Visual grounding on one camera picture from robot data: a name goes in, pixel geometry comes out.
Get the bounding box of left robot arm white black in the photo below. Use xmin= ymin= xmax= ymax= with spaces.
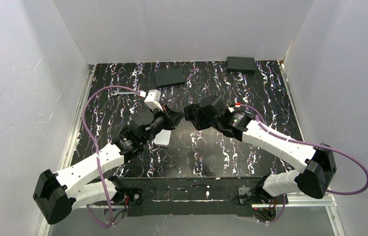
xmin=33 ymin=105 xmax=184 ymax=225

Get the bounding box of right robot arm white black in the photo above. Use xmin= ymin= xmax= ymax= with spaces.
xmin=184 ymin=96 xmax=337 ymax=200

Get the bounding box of black flat pad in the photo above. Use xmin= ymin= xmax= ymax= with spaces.
xmin=154 ymin=69 xmax=186 ymax=87

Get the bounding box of silver open-end wrench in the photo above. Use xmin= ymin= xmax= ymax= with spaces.
xmin=109 ymin=91 xmax=141 ymax=96

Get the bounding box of black rectangular box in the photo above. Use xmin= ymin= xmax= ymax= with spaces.
xmin=226 ymin=56 xmax=257 ymax=73

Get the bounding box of white network switch box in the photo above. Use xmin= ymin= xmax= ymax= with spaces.
xmin=153 ymin=129 xmax=171 ymax=147

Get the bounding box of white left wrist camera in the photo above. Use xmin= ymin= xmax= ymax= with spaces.
xmin=139 ymin=89 xmax=163 ymax=111

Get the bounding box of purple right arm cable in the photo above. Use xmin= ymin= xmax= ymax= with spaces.
xmin=235 ymin=103 xmax=368 ymax=223

